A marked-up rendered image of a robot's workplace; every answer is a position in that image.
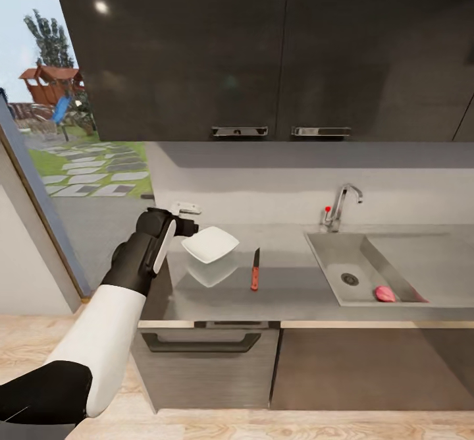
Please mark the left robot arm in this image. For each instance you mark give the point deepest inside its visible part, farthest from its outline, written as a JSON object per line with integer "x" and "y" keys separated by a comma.
{"x": 83, "y": 374}

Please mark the bowl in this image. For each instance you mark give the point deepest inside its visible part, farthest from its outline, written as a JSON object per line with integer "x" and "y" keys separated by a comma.
{"x": 210, "y": 245}

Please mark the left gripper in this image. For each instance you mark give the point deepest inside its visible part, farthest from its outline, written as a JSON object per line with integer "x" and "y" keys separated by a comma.
{"x": 186, "y": 227}

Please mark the drop in sink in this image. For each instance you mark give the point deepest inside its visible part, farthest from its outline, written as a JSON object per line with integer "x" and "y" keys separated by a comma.
{"x": 422, "y": 269}

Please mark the fixed window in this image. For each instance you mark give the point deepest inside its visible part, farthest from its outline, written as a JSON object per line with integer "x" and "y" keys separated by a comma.
{"x": 87, "y": 194}

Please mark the dishwasher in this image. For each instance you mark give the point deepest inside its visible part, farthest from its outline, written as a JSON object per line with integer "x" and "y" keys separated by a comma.
{"x": 206, "y": 367}

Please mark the vidalia onion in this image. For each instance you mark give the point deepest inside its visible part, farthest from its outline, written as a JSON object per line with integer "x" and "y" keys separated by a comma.
{"x": 385, "y": 294}

